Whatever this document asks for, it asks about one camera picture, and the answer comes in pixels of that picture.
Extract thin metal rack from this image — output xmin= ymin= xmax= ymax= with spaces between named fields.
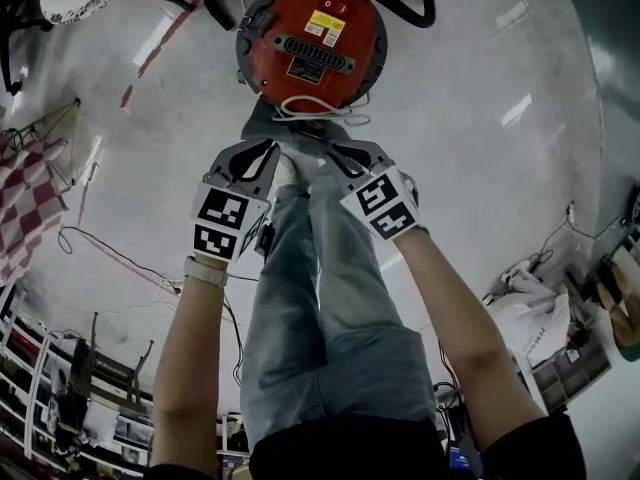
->
xmin=0 ymin=96 xmax=82 ymax=189

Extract person's blue jeans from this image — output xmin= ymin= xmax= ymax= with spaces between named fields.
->
xmin=238 ymin=165 xmax=439 ymax=452

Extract white wrist band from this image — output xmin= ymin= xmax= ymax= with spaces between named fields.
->
xmin=182 ymin=255 xmax=230 ymax=288

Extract dark wooden stool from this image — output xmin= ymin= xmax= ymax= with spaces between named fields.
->
xmin=69 ymin=311 xmax=156 ymax=412

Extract white frame shelf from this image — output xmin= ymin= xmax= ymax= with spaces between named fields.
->
xmin=0 ymin=282 xmax=69 ymax=472

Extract red vacuum cleaner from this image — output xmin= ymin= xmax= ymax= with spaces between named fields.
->
xmin=234 ymin=0 xmax=390 ymax=110

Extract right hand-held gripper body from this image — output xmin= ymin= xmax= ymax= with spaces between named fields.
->
xmin=339 ymin=160 xmax=420 ymax=242

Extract person's right forearm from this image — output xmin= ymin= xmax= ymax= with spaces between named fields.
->
xmin=394 ymin=225 xmax=551 ymax=464

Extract person's left forearm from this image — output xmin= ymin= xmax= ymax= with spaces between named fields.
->
xmin=149 ymin=251 xmax=231 ymax=469

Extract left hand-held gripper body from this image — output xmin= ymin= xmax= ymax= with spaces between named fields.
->
xmin=189 ymin=180 xmax=275 ymax=264

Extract grey cubby shelf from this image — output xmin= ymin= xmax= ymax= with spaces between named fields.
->
xmin=517 ymin=335 xmax=615 ymax=412

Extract black vacuum hose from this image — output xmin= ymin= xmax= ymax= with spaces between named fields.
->
xmin=202 ymin=0 xmax=437 ymax=32

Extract red checked cloth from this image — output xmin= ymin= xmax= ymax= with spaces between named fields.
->
xmin=0 ymin=131 xmax=71 ymax=287

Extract person's black shirt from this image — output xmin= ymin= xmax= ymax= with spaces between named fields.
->
xmin=147 ymin=410 xmax=586 ymax=480

